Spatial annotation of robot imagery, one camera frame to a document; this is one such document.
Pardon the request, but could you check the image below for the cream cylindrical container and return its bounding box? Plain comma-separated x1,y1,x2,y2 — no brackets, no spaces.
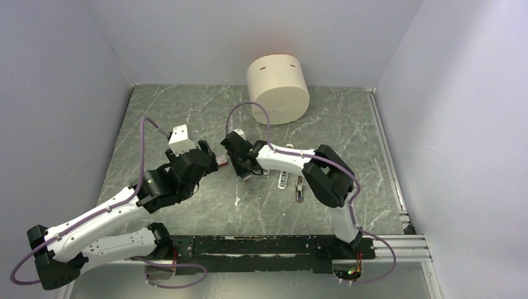
246,54,310,125

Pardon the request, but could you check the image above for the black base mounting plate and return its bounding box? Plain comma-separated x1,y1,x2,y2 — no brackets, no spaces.
146,235,375,274

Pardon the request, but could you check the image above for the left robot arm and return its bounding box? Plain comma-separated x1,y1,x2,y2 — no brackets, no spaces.
27,140,219,290

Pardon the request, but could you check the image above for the small beige stapler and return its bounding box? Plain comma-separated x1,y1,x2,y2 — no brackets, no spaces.
295,176,304,203

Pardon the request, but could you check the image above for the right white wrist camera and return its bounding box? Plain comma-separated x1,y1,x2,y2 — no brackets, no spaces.
233,128,247,140

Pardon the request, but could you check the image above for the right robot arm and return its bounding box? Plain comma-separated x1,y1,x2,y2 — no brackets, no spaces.
221,131,362,258

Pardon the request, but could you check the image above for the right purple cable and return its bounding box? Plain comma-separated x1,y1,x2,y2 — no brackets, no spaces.
225,101,398,287

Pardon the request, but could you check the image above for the red white staple box sleeve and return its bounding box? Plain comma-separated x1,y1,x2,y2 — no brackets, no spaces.
216,154,229,168

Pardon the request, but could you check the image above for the long white stapler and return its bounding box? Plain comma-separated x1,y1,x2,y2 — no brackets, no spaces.
278,171,289,189

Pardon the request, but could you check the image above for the aluminium rail frame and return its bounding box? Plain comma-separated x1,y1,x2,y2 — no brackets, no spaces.
57,235,441,298

